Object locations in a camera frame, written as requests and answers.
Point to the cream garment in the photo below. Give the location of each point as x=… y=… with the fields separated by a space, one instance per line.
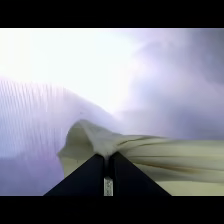
x=173 y=160

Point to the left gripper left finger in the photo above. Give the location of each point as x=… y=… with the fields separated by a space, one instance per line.
x=86 y=178

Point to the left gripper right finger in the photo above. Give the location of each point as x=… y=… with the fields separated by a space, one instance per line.
x=133 y=178

